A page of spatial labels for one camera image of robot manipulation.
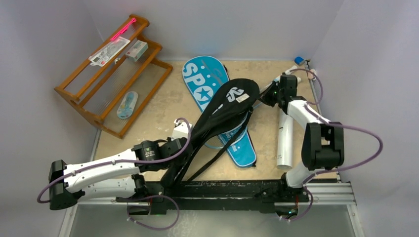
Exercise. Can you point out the wooden shelf rack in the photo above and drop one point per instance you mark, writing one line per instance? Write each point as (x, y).
(96, 92)

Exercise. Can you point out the blue white plastic packet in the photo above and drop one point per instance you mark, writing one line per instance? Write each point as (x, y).
(126, 108)

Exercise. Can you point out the pink white clip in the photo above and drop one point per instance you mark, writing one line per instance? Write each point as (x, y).
(312, 74)

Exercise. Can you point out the small white box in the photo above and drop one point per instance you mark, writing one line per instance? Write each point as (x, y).
(137, 50)

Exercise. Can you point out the black Crossway racket cover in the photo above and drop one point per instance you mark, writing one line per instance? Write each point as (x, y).
(231, 106)

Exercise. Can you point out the small blue block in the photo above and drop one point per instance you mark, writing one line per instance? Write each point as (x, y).
(299, 60)

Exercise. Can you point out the black metal base frame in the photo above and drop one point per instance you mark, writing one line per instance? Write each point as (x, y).
(264, 196)

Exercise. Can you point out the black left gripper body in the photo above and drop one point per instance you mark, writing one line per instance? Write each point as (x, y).
(168, 163)

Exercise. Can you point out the white shuttlecock tube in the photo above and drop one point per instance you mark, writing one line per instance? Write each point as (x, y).
(285, 142)

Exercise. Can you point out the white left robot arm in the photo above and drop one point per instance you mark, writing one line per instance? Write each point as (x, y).
(118, 176)

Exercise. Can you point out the clear stationery packet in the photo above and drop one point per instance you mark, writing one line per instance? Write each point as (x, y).
(106, 53)

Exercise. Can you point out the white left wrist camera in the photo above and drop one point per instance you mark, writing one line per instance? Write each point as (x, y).
(181, 129)

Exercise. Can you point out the blue racket cover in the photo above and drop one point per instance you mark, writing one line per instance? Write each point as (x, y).
(203, 77)

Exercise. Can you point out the light blue badminton racket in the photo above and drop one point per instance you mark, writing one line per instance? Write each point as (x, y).
(219, 141)
(277, 79)

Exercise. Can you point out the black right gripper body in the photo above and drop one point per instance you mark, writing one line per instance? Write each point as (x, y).
(271, 97)

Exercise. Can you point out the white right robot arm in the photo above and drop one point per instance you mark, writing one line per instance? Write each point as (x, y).
(322, 147)

